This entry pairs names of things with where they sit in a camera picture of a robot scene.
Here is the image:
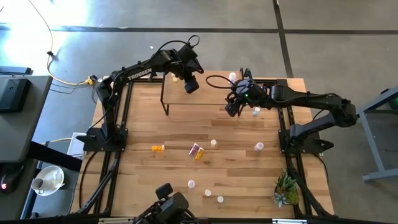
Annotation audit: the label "white paper sheet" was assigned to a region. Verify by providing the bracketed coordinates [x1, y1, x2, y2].
[67, 132, 88, 158]

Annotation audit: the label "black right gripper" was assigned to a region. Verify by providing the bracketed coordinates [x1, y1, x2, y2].
[224, 78, 270, 118]

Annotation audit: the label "grey side desk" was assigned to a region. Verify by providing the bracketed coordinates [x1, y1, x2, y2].
[0, 74, 53, 224]

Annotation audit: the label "white mug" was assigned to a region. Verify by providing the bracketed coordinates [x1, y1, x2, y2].
[32, 177, 47, 192]

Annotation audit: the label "black metal table frame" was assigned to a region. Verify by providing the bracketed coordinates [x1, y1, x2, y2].
[70, 67, 335, 224]

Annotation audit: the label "black computer mouse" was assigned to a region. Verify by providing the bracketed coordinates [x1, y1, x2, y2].
[0, 163, 24, 195]

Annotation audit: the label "yellow floor cable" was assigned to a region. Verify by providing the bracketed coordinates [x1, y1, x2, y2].
[27, 0, 94, 86]

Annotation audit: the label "black bulky device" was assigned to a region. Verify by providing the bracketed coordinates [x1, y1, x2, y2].
[132, 182, 195, 224]

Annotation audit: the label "flat dark device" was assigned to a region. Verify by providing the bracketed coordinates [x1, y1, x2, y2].
[0, 65, 33, 77]

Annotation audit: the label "grey metal stand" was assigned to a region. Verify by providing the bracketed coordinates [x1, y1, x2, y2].
[357, 85, 398, 183]

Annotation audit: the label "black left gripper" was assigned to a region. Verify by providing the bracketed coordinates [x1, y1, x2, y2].
[175, 43, 205, 94]

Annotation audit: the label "black box device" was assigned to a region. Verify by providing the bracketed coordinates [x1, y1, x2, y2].
[0, 77, 32, 113]

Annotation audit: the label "wooden shelf black metal legs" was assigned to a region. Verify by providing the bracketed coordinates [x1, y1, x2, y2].
[160, 65, 247, 118]

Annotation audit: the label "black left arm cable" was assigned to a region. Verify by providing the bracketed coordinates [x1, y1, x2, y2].
[155, 34, 200, 55]

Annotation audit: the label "green succulent plant in pot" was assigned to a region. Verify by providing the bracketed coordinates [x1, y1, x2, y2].
[271, 169, 301, 208]

